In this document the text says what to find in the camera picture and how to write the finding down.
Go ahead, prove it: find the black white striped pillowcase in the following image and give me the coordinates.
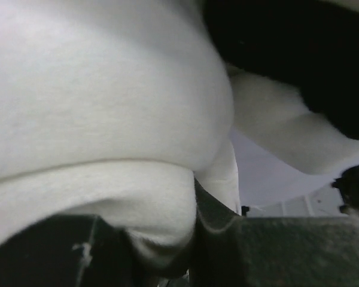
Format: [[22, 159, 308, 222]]
[[203, 1, 359, 175]]

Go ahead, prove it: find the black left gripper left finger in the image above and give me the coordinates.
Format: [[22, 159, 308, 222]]
[[0, 214, 144, 287]]

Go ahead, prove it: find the white pillow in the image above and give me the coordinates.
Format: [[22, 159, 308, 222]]
[[0, 1, 240, 268]]

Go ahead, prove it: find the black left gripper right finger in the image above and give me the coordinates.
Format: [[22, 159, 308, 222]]
[[189, 183, 359, 286]]

